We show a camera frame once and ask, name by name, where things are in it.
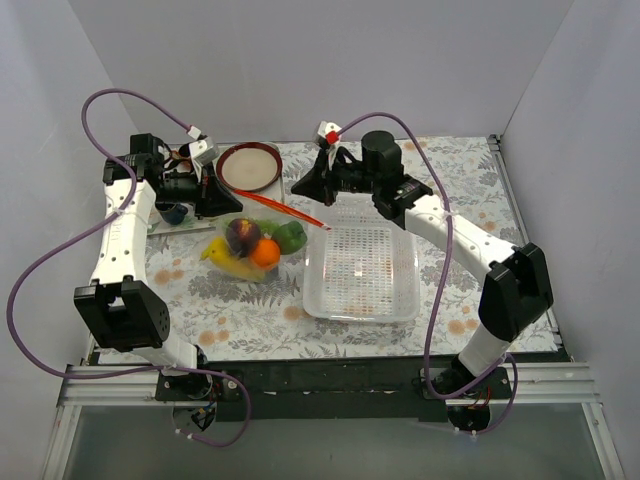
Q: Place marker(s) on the white perforated plastic basket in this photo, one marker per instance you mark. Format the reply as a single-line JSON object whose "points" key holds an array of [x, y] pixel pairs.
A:
{"points": [[365, 268]]}

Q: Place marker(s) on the orange fake fruit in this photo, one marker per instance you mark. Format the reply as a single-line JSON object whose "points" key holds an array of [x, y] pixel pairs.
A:
{"points": [[266, 254]]}

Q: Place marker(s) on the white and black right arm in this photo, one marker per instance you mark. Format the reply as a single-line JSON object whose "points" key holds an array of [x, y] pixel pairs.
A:
{"points": [[516, 289]]}

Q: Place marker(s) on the clear zip top bag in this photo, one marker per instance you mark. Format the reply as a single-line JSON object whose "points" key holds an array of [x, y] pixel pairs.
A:
{"points": [[269, 217]]}

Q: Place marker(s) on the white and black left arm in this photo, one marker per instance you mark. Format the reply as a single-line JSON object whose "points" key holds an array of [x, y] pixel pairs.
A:
{"points": [[118, 306]]}

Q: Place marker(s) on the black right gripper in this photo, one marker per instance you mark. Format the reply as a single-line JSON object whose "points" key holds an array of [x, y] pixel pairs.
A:
{"points": [[328, 173]]}

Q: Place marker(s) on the dark blue ceramic cup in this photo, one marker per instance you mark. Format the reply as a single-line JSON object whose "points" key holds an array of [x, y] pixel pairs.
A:
{"points": [[172, 213]]}

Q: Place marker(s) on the floral serving tray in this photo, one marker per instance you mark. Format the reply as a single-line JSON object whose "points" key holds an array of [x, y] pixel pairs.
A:
{"points": [[200, 220]]}

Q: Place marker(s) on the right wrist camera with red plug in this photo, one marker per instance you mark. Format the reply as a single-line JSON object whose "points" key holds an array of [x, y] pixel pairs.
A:
{"points": [[327, 135]]}

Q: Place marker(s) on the brown ceramic cup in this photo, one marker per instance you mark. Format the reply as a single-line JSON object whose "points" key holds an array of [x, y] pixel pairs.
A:
{"points": [[178, 158]]}

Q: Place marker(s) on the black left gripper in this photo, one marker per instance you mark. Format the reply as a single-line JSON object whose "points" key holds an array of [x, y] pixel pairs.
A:
{"points": [[206, 188]]}

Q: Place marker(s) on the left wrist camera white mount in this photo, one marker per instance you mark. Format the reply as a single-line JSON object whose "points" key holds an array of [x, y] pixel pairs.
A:
{"points": [[201, 151]]}

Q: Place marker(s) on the green fake bell pepper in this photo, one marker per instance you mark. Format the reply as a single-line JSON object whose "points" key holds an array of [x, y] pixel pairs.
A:
{"points": [[290, 237]]}

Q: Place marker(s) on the red rimmed beige plate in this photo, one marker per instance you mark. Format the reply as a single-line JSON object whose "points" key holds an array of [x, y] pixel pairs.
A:
{"points": [[249, 166]]}

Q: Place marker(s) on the yellow fake banana bunch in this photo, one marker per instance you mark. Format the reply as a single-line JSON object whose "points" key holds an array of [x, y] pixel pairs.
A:
{"points": [[219, 254]]}

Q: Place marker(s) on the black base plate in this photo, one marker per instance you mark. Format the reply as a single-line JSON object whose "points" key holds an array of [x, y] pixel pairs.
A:
{"points": [[297, 406]]}

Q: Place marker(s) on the aluminium frame rail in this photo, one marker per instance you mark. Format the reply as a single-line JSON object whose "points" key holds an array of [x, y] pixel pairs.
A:
{"points": [[536, 383]]}

